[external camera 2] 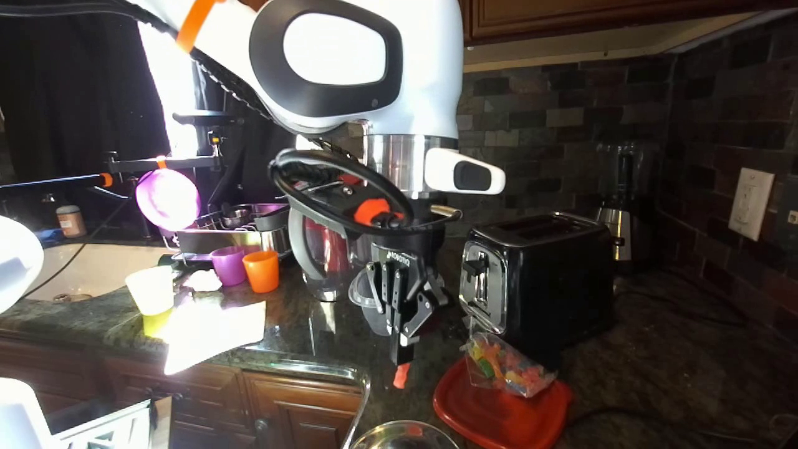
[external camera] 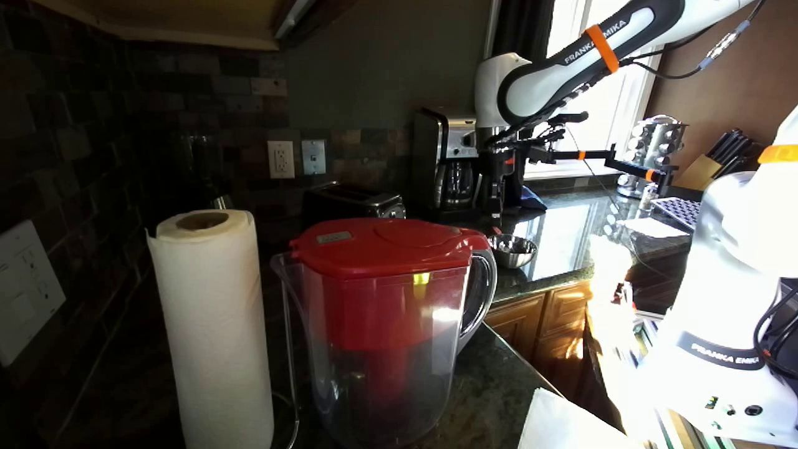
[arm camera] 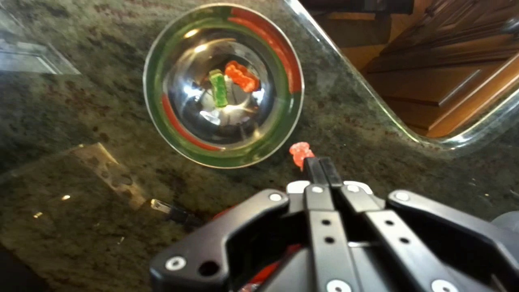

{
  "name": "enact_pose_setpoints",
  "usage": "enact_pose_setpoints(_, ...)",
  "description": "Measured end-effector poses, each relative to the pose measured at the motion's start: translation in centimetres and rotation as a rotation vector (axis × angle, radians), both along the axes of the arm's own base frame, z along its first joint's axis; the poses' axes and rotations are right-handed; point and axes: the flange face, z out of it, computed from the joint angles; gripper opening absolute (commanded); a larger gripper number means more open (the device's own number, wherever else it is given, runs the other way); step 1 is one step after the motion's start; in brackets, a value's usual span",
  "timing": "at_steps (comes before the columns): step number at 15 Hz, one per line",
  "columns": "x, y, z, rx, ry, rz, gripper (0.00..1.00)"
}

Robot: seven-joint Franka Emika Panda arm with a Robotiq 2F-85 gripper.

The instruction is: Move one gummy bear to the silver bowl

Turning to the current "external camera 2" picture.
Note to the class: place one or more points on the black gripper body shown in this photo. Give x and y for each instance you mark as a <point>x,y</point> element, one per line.
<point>414,241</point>

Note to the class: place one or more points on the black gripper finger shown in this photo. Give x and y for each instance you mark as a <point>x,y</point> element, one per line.
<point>424,303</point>
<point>382,295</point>

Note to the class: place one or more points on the orange red gummy bear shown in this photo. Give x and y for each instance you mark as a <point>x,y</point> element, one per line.
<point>403,377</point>

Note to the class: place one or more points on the clear bag of gummy bears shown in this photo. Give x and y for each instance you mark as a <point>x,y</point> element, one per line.
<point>508,371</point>

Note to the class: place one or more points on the red plastic container lid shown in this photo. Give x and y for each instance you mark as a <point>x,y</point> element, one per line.
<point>501,421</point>

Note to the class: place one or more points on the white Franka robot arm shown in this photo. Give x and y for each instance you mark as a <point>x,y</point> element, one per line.
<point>414,84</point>

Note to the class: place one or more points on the silver metal bowl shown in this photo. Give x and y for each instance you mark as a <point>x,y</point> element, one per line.
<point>403,437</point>

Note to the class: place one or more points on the purple plastic bowl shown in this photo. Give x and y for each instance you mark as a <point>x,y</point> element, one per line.
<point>165,201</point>

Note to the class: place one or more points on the clear pitcher with red lid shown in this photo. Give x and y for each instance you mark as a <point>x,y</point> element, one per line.
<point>326,250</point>

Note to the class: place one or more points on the orange plastic cup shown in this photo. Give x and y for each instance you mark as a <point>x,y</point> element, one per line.
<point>264,272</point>

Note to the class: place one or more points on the black toaster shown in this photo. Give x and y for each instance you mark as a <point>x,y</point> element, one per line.
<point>549,282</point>

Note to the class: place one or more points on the wooden base cabinet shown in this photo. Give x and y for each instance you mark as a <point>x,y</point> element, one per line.
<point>290,408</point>

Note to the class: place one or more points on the purple plastic cup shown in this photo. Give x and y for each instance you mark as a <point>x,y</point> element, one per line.
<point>229,266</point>

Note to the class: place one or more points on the white paper sheet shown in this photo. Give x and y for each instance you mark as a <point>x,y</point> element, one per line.
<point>213,333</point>

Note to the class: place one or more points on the metal dish pan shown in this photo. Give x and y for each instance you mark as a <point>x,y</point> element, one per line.
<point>216,237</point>

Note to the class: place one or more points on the small white dish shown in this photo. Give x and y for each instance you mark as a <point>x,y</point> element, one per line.
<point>204,280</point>

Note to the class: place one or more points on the dark blender with silver base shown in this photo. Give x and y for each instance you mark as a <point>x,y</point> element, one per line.
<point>619,226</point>

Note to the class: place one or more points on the yellow green plastic cup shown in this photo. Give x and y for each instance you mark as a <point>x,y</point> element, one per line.
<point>156,326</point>

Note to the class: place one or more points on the white plastic cup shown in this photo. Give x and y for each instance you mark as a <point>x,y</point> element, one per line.
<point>151,290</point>

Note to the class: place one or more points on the small brown jar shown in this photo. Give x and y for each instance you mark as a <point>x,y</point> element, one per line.
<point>72,224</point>

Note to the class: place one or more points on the white plastic crate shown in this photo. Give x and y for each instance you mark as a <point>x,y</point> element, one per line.
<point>92,427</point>

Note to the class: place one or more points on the white wall switch plate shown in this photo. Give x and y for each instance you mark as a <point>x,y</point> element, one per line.
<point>752,204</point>

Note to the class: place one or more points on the black camera mount rod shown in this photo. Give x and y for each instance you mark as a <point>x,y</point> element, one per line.
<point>52,177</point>

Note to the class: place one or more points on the grey wall outlet plate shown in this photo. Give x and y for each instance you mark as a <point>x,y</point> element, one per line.
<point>792,217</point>

